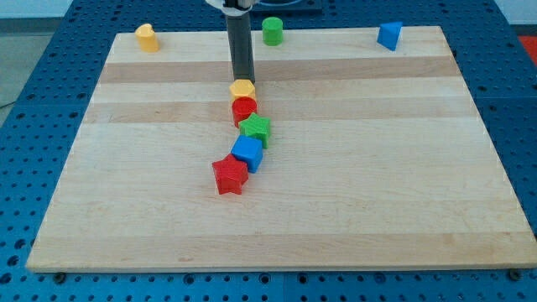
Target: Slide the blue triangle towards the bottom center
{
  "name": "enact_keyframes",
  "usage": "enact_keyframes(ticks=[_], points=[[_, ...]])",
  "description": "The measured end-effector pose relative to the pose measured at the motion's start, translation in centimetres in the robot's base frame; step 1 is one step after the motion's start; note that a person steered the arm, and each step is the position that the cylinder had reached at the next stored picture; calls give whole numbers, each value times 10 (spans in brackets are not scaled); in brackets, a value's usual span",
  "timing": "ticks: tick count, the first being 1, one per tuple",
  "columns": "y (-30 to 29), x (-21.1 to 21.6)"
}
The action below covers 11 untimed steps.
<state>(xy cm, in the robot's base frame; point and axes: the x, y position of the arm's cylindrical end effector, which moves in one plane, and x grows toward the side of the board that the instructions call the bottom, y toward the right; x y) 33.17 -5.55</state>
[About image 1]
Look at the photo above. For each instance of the green star block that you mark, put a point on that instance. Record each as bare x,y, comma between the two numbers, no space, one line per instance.
258,127

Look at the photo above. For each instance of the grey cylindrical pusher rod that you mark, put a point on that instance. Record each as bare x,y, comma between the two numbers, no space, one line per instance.
241,47

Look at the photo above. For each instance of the red star block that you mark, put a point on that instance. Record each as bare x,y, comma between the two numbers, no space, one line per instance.
230,175

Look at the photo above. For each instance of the blue triangle block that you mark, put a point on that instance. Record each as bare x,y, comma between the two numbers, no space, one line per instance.
388,34

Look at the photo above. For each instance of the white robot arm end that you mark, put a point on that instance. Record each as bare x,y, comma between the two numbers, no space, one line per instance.
233,8

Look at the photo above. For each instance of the yellow hexagon block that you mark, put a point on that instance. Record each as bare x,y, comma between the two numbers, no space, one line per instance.
240,88

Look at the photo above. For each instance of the red cylinder block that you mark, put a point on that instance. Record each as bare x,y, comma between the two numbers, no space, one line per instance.
242,108

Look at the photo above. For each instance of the wooden board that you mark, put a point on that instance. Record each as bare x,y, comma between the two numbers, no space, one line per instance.
378,160

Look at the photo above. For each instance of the blue cube block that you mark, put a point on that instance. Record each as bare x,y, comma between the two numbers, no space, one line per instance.
248,150

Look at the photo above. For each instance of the green cylinder block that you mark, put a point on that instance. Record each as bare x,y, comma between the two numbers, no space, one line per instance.
273,31

